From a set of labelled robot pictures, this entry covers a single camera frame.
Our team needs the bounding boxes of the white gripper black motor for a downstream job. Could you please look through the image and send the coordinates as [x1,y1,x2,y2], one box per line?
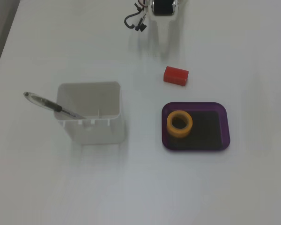
[149,0,179,45]

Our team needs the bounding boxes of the red cube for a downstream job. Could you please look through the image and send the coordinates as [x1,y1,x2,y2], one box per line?
[163,66,190,88]

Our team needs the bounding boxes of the white square plastic box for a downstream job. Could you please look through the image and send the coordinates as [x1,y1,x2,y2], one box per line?
[54,81,126,145]

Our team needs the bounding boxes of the small black cylindrical module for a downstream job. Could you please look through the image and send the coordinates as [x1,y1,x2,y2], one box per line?
[135,16,147,33]

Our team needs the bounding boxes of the yellow tape roll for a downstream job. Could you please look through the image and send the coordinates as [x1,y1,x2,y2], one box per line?
[166,110,193,138]

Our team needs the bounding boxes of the purple rectangular tray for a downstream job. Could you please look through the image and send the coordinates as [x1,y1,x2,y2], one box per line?
[161,101,231,154]

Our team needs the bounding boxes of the clear black ballpoint pen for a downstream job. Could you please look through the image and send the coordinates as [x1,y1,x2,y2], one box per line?
[23,91,88,120]

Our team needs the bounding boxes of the red and black servo wires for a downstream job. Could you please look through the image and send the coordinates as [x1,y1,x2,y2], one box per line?
[133,0,148,12]

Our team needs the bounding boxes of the short looped black cable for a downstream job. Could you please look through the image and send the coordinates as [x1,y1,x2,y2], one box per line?
[124,12,141,29]

